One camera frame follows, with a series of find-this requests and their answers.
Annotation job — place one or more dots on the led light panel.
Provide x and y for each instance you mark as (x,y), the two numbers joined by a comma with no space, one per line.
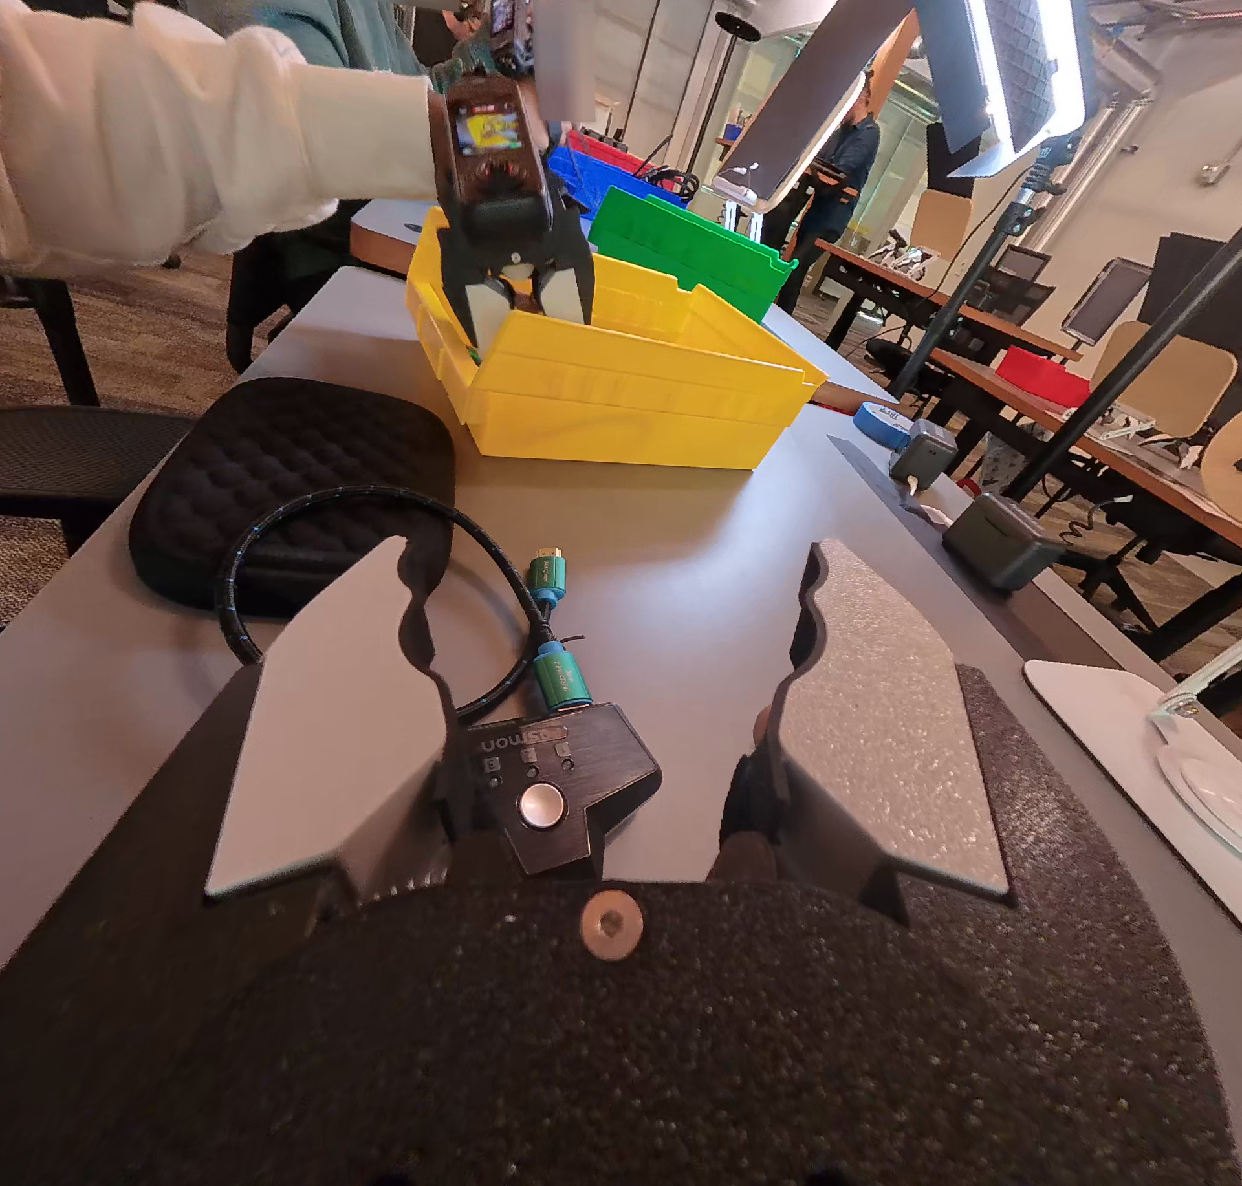
(1009,41)

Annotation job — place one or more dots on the black monitor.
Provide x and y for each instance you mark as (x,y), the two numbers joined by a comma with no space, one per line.
(1178,274)

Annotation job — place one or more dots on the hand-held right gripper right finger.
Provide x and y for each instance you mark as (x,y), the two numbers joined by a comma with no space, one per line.
(884,720)

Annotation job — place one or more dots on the red plastic bin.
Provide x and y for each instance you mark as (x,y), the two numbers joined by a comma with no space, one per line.
(601,147)
(1043,376)

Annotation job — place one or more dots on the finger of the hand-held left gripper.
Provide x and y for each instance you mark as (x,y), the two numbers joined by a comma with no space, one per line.
(559,294)
(490,313)

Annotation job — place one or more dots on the tablet with stand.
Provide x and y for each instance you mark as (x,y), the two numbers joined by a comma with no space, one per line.
(1106,299)

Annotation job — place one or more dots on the blue tape roll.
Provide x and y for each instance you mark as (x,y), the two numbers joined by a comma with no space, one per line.
(878,425)

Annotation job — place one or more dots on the black video switch box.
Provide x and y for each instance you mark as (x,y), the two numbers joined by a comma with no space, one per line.
(601,758)

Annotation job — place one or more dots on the yellow plastic bin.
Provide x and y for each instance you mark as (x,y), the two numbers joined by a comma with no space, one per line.
(621,399)

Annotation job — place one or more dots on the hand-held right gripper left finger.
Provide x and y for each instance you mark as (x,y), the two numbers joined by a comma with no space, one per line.
(321,720)

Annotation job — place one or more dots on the black floor lamp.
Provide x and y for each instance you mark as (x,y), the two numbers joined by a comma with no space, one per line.
(737,27)

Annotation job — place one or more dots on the green plastic bin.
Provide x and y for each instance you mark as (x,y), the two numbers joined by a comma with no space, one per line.
(681,244)

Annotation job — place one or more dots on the blue plastic bin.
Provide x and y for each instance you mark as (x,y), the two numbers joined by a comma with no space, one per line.
(581,181)

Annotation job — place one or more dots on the dark box device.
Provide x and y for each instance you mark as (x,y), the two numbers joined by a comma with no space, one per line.
(999,540)

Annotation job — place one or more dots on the black tripod light stand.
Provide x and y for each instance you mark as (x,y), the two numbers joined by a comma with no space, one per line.
(1047,171)
(1124,367)

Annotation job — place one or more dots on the grey charger block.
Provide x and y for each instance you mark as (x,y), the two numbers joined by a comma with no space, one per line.
(927,455)

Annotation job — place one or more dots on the wooden chair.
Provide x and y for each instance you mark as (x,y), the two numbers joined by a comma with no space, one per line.
(1155,382)
(943,221)

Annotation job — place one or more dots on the black quilted wrist rest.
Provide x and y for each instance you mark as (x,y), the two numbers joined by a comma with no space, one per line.
(292,459)

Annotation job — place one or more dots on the person's left forearm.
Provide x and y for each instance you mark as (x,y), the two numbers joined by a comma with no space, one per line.
(195,137)

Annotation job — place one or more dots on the black office chair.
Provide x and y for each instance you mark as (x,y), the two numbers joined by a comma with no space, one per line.
(87,459)

